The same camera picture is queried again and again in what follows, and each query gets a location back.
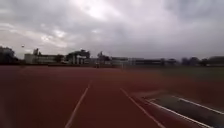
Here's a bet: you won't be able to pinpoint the building with dark roof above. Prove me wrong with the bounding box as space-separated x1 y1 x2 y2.
64 49 91 66

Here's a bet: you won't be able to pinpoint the pale building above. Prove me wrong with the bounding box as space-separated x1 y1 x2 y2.
24 48 65 65

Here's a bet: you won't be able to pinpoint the red running track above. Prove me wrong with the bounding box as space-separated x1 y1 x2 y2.
0 64 224 128

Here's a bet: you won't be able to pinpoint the dark trees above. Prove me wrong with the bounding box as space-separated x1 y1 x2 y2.
180 55 224 67
0 45 20 66

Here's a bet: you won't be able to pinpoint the lamp pole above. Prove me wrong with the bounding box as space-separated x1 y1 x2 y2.
20 44 26 66

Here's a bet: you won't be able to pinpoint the long low building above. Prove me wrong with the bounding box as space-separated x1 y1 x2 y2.
109 56 178 67

